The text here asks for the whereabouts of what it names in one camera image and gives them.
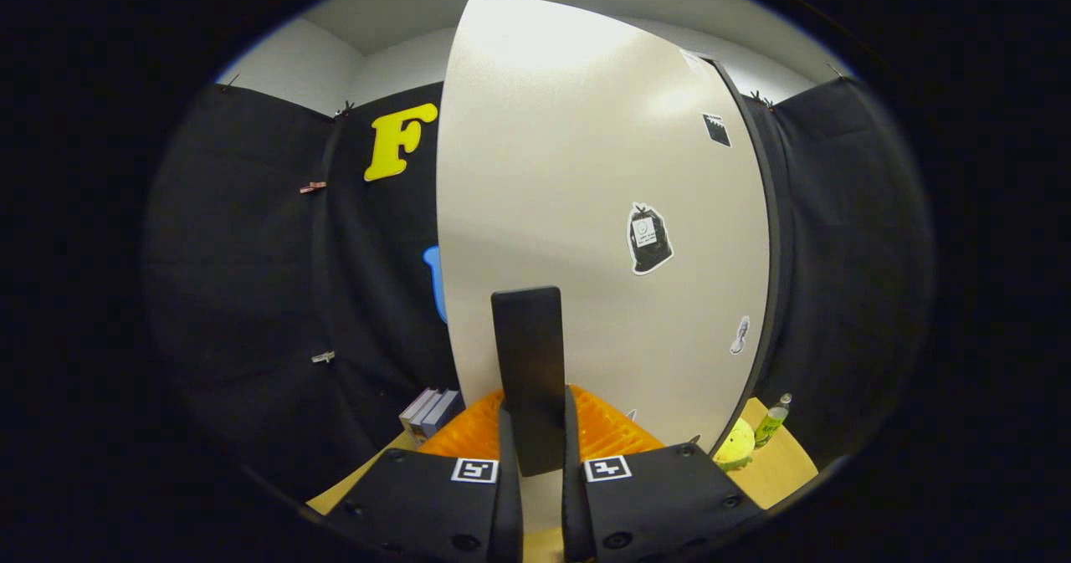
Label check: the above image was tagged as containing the green bottle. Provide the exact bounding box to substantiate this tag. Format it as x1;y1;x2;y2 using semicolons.
754;393;793;450

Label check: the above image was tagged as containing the thin pale book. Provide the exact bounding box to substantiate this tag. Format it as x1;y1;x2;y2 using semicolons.
399;387;436;443

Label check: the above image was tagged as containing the black door handle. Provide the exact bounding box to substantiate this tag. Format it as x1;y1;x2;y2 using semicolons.
490;286;567;478

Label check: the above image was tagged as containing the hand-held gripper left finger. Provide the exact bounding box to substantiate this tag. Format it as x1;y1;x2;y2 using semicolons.
322;387;525;563

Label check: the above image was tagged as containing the black backdrop cloth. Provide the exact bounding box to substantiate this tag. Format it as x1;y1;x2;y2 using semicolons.
142;74;935;505

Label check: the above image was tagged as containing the grey shoe cabinet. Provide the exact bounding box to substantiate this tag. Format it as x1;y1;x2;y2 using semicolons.
703;54;786;457

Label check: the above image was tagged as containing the yellow pineapple plush toy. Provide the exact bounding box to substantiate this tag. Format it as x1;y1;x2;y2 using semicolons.
712;417;757;474

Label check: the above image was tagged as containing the beige spine book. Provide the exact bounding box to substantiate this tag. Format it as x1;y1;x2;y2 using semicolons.
410;389;448;447

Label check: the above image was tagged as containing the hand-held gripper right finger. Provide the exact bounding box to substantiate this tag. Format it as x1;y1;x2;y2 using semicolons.
562;385;766;563

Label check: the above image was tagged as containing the beige shoe cabinet door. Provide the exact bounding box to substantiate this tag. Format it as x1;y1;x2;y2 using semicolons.
435;0;771;539

